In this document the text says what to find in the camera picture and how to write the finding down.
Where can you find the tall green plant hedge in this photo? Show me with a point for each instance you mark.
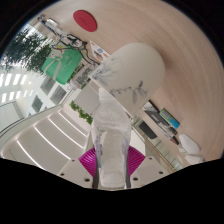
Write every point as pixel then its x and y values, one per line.
pixel 28 51

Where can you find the small grey-white computer mouse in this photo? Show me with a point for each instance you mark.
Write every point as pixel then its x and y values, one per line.
pixel 194 159

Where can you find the green tote bag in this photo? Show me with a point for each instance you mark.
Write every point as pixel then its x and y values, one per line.
pixel 63 65

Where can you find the long ceiling light strips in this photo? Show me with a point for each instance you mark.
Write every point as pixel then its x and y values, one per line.
pixel 50 133

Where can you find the low leafy green plants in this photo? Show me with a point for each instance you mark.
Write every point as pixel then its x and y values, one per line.
pixel 81 113

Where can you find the white mug with grey print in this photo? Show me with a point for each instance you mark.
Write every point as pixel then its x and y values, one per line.
pixel 140 70

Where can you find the flat round red coaster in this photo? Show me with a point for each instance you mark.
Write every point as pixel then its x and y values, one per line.
pixel 85 20

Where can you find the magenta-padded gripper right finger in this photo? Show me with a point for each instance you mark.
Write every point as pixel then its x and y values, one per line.
pixel 148 171

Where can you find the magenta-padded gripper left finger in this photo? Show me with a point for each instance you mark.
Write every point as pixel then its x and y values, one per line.
pixel 75 171

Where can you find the white computer mouse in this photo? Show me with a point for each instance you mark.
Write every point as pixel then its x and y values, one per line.
pixel 189 144

